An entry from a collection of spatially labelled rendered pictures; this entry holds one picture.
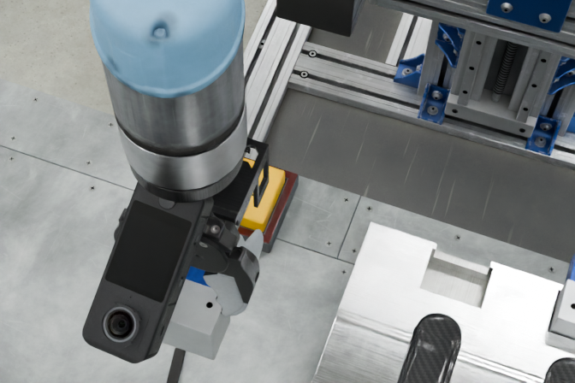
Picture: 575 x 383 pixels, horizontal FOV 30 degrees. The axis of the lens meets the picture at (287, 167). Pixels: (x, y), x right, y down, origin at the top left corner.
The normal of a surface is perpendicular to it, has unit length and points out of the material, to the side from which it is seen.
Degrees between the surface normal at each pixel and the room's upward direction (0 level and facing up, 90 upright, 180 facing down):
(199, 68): 88
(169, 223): 29
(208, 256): 90
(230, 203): 0
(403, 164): 0
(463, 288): 0
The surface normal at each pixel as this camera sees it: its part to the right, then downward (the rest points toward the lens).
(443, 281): 0.01, -0.50
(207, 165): 0.40, 0.80
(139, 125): -0.49, 0.75
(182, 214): -0.18, -0.06
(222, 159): 0.66, 0.65
